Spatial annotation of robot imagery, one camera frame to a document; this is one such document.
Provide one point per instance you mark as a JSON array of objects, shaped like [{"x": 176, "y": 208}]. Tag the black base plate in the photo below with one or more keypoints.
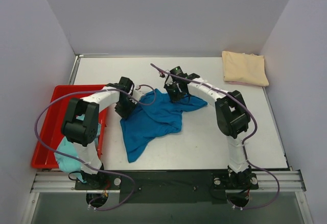
[{"x": 173, "y": 187}]

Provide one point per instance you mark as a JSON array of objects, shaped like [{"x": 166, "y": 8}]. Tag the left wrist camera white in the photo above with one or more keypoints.
[{"x": 138, "y": 94}]

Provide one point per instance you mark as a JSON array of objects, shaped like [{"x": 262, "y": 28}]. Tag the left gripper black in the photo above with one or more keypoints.
[{"x": 125, "y": 109}]

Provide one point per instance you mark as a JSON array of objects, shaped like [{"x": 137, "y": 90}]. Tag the aluminium rail frame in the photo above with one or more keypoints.
[{"x": 58, "y": 182}]

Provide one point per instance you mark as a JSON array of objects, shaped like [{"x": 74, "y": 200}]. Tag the blue t shirt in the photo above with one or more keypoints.
[{"x": 161, "y": 118}]

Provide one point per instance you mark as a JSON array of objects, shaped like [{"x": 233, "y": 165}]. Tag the red plastic bin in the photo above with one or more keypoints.
[{"x": 51, "y": 129}]

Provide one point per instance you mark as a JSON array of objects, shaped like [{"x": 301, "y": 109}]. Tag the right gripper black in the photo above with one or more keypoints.
[{"x": 176, "y": 95}]

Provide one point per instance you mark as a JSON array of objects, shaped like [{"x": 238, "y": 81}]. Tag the folded pink t shirt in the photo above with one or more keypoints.
[{"x": 243, "y": 83}]

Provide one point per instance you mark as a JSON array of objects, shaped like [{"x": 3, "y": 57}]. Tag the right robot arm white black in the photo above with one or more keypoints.
[{"x": 232, "y": 118}]

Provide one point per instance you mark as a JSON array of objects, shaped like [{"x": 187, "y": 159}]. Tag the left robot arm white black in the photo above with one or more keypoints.
[{"x": 80, "y": 124}]

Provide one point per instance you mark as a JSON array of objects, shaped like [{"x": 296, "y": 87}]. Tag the teal t shirt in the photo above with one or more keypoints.
[{"x": 66, "y": 164}]

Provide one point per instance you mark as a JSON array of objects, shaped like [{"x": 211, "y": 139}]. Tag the folded beige t shirt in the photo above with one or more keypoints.
[{"x": 240, "y": 67}]

